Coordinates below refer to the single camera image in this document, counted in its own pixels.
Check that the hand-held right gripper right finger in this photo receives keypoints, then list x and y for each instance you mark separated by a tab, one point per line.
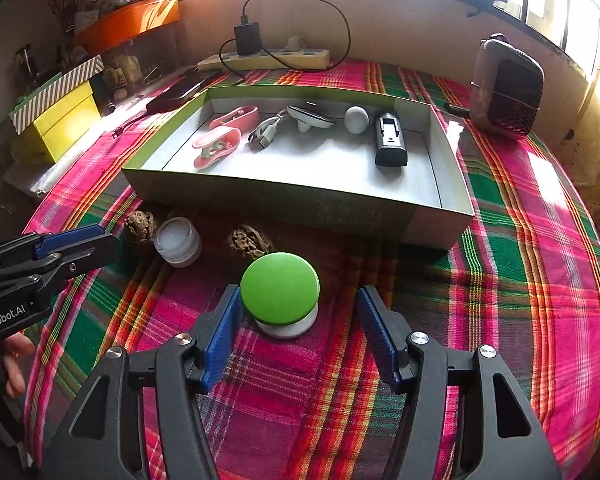
375	325

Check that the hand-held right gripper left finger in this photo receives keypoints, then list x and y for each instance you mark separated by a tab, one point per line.
225	325

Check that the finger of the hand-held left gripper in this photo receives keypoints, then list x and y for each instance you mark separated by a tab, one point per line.
70	240
85	257

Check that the shallow cardboard box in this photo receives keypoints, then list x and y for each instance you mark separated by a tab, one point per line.
330	175

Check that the pink plastic clip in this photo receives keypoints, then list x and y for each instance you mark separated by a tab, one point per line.
217	147
235	117

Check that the black rectangular device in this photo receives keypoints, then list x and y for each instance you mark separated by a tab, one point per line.
390	140

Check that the white mushroom-shaped gadget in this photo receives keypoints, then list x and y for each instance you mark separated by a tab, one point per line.
307	116

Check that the person's left hand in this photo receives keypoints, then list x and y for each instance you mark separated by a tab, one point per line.
17	357

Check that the brown walnut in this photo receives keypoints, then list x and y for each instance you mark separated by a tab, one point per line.
141	227
250	242

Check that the small white cream jar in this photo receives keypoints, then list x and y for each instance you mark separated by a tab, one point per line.
177	242

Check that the yellow cardboard box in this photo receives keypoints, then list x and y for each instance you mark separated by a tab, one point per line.
65	120

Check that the pink and green plaid cloth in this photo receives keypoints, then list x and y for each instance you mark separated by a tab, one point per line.
505	260

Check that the striped box lid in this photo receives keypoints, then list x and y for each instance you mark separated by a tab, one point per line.
55	87

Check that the dark smartphone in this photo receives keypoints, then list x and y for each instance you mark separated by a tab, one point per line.
180	91

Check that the small white ball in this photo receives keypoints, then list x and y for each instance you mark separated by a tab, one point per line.
356	119

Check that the orange tray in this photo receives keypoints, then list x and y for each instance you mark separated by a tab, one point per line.
130	22

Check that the black charger plug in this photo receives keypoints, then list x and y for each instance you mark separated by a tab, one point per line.
247	39

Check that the white power strip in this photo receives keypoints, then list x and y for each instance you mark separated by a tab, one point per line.
290	59

